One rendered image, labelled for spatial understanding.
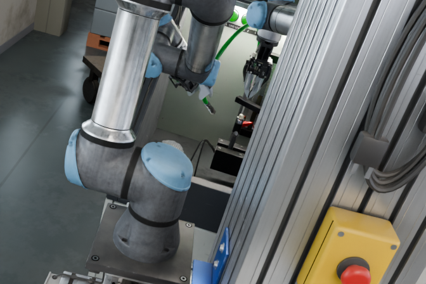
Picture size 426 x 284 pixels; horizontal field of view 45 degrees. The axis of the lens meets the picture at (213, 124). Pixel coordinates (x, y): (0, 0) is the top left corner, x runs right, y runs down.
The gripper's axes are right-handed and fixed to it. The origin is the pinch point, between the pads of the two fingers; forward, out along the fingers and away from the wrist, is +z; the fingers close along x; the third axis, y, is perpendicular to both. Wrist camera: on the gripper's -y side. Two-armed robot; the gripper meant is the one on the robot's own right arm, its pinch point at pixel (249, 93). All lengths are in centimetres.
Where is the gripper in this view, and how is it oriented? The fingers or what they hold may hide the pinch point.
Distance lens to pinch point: 171.7
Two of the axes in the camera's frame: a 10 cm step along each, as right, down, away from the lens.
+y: -1.2, 3.9, -9.1
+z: -2.7, 8.7, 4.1
